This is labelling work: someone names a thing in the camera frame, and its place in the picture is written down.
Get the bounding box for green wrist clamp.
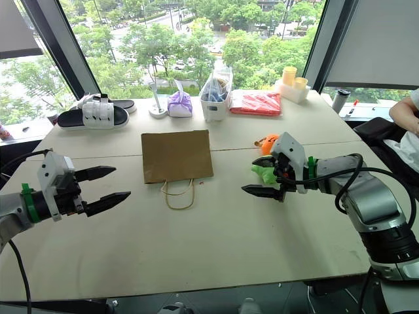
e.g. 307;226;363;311
302;156;319;190
20;183;41;224

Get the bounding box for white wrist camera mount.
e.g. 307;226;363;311
37;150;77;222
270;131;310;194

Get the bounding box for black and white slipper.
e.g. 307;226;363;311
75;92;138;114
57;97;130;131

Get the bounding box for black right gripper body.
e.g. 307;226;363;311
273;154;298;203

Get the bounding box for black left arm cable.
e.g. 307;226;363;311
0;149;54;314

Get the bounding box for red patterned white can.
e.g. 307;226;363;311
0;123;14;142

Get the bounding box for green right wrist clamp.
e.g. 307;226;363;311
302;156;319;190

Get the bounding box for red plastic packet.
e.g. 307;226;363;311
228;90;283;117

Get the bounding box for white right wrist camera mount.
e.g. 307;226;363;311
270;131;310;194

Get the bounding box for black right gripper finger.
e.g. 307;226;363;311
251;156;280;169
240;184;283;201

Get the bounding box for white clothing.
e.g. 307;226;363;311
382;130;419;175

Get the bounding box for grey roller blind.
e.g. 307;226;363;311
0;0;44;61
325;0;419;90

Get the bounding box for purple and white pouch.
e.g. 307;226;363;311
167;79;193;118

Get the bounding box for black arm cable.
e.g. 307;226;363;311
284;153;414;217
0;149;54;314

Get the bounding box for dark rounded shape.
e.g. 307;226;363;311
161;303;188;314

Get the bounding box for grey tumbler black lid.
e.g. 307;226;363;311
331;88;352;114

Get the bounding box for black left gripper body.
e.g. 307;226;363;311
60;173;89;218

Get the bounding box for tall yellow cup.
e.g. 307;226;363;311
282;66;297;87

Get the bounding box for brown paper bag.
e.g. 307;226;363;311
141;130;215;211

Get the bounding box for white stand with clear rod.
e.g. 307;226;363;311
148;81;169;120

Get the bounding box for green left wrist clamp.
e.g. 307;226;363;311
20;183;41;224

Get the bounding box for dark window frame pillar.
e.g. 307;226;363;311
20;0;101;96
302;0;361;86

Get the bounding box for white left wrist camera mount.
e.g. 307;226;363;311
37;150;77;222

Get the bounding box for green toy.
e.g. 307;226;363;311
251;163;278;185

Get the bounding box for white plastic basket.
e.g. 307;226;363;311
199;91;230;122

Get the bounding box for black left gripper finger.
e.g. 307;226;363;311
85;191;132;218
75;166;117;183

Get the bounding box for clear plastic bag blue contents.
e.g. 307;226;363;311
200;66;234;102

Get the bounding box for orange toy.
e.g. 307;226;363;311
254;133;280;156

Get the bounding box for white cup tray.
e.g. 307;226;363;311
274;79;312;105

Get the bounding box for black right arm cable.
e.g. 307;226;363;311
284;153;414;217

